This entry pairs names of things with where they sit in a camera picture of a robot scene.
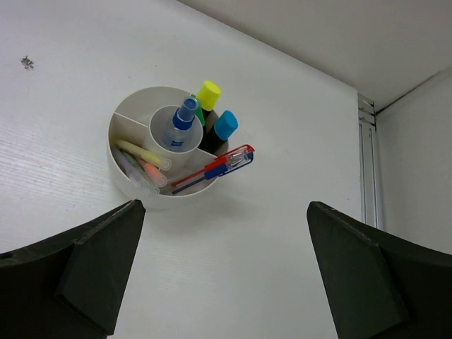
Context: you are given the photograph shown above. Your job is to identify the blue ballpoint pen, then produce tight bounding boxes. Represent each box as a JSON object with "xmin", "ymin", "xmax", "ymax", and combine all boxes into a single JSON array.
[{"xmin": 171, "ymin": 150, "xmax": 256, "ymax": 195}]

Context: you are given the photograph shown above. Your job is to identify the clear glue bottle blue cap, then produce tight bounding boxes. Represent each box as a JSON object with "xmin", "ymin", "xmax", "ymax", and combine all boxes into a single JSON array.
[{"xmin": 162, "ymin": 96, "xmax": 199, "ymax": 152}]

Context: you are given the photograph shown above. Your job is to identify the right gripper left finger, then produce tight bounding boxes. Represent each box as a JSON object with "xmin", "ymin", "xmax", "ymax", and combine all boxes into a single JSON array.
[{"xmin": 1, "ymin": 200, "xmax": 145, "ymax": 338}]

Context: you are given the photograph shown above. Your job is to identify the green cap black highlighter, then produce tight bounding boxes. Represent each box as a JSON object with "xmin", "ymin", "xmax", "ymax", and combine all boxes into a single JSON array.
[{"xmin": 195, "ymin": 106, "xmax": 206, "ymax": 126}]

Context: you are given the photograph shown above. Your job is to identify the white round divided organizer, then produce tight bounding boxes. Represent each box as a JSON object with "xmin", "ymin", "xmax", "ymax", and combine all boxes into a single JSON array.
[{"xmin": 107, "ymin": 86, "xmax": 219, "ymax": 210}]

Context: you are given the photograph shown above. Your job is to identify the aluminium frame rail right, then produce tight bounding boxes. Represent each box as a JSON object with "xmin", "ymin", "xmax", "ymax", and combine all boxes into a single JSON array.
[{"xmin": 357, "ymin": 94, "xmax": 383, "ymax": 230}]

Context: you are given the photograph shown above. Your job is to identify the orange tip brown marker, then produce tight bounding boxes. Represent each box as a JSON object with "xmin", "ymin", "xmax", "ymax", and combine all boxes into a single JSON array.
[{"xmin": 136, "ymin": 156, "xmax": 167, "ymax": 188}]

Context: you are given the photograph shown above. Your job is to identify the dark pen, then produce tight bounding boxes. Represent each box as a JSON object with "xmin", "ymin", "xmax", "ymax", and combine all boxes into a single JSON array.
[{"xmin": 112, "ymin": 148, "xmax": 160, "ymax": 195}]

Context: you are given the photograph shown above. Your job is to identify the yellow cap black highlighter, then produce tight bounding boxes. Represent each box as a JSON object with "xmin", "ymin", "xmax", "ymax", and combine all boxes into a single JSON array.
[{"xmin": 196, "ymin": 80, "xmax": 222, "ymax": 120}]

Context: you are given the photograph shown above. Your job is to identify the red ballpoint pen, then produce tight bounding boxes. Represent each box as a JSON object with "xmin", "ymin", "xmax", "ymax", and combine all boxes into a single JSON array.
[{"xmin": 171, "ymin": 143, "xmax": 256, "ymax": 187}]

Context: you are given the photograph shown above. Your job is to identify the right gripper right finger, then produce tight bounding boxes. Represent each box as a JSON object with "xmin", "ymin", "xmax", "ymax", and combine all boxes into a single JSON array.
[{"xmin": 307, "ymin": 201, "xmax": 451, "ymax": 338}]

